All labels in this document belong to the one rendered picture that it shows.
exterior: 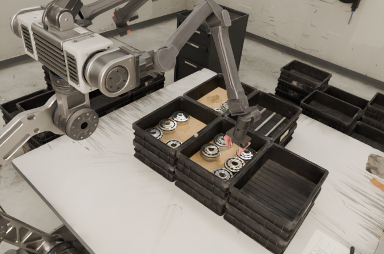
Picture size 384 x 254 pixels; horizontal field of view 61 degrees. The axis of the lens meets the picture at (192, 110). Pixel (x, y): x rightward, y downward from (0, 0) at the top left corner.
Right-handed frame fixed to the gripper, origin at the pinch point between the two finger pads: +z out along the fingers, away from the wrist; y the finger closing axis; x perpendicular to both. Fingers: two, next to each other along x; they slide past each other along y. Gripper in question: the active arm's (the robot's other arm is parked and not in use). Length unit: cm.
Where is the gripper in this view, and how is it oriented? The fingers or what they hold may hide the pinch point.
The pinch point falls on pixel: (234, 150)
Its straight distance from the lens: 153.6
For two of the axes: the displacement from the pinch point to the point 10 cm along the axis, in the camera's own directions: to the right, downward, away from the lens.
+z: -1.7, 8.0, 5.7
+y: -7.5, -4.8, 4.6
